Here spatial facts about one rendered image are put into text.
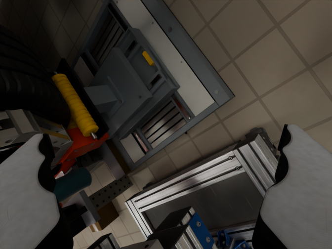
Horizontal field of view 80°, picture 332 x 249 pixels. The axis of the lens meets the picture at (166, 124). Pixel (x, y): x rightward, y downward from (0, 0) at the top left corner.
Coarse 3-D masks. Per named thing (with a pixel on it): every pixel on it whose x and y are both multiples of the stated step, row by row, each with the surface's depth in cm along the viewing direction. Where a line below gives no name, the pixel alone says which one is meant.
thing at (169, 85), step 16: (128, 32) 95; (128, 48) 94; (144, 48) 91; (144, 64) 96; (160, 64) 93; (144, 80) 98; (160, 80) 91; (160, 96) 95; (144, 112) 103; (128, 128) 113
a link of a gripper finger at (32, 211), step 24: (24, 144) 10; (48, 144) 11; (0, 168) 8; (24, 168) 8; (48, 168) 9; (0, 192) 7; (24, 192) 7; (48, 192) 7; (0, 216) 6; (24, 216) 6; (48, 216) 6; (0, 240) 6; (24, 240) 6; (48, 240) 6; (72, 240) 7
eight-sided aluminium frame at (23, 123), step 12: (0, 120) 41; (12, 120) 42; (24, 120) 44; (36, 120) 49; (48, 120) 56; (0, 132) 39; (12, 132) 41; (24, 132) 42; (36, 132) 45; (48, 132) 50; (60, 132) 62; (0, 144) 40; (60, 144) 61; (60, 156) 71
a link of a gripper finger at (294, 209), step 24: (288, 144) 9; (312, 144) 9; (288, 168) 8; (312, 168) 7; (288, 192) 7; (312, 192) 6; (264, 216) 6; (288, 216) 6; (312, 216) 6; (264, 240) 6; (288, 240) 5; (312, 240) 5
